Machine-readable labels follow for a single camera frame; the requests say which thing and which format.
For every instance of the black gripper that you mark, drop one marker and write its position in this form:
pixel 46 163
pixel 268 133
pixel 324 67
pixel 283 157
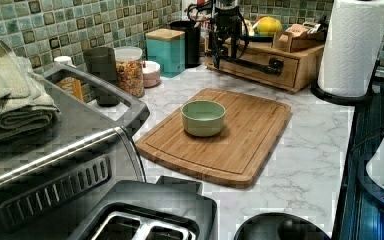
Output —
pixel 226 28

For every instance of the black drawer handle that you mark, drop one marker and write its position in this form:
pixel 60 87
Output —
pixel 274 67

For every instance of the wooden drawer box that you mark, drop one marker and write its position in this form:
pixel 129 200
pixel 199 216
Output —
pixel 264 64

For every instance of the peeled banana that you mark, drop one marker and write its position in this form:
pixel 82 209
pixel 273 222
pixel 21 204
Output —
pixel 249 27

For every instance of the blue plate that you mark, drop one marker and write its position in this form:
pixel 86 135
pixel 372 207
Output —
pixel 260 38

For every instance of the black utensil holder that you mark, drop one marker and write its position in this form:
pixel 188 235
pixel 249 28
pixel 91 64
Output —
pixel 192 41

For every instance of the yellow lemon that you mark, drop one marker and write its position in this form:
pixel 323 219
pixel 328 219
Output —
pixel 268 26

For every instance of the tea bag box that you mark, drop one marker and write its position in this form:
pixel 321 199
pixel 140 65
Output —
pixel 297 38

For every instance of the white lidded bowl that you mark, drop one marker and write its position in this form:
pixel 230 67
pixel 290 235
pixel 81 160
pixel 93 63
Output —
pixel 151 73

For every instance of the green ceramic bowl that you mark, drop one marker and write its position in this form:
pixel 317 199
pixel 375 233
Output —
pixel 203 118

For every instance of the clear pasta jar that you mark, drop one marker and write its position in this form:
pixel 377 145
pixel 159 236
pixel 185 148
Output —
pixel 129 70

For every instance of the bamboo cutting board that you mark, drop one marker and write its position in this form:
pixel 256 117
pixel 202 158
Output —
pixel 234 157

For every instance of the dark grey cup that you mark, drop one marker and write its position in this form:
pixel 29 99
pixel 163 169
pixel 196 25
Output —
pixel 101 63

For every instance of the white paper towel roll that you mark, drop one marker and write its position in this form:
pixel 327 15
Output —
pixel 354 38

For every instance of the black paper towel holder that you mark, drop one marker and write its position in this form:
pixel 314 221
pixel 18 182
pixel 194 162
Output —
pixel 316 90

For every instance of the white cap spice bottle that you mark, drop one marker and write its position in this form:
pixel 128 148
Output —
pixel 69 84

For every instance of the black two-slot toaster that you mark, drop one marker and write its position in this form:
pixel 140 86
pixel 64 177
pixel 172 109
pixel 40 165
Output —
pixel 170 209

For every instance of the black round appliance lid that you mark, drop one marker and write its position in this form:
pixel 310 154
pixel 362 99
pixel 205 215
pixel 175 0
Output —
pixel 279 226

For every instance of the folded beige towel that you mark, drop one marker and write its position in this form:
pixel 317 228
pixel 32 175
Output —
pixel 25 106

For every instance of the stainless steel toaster oven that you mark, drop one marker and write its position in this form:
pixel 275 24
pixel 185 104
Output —
pixel 51 179

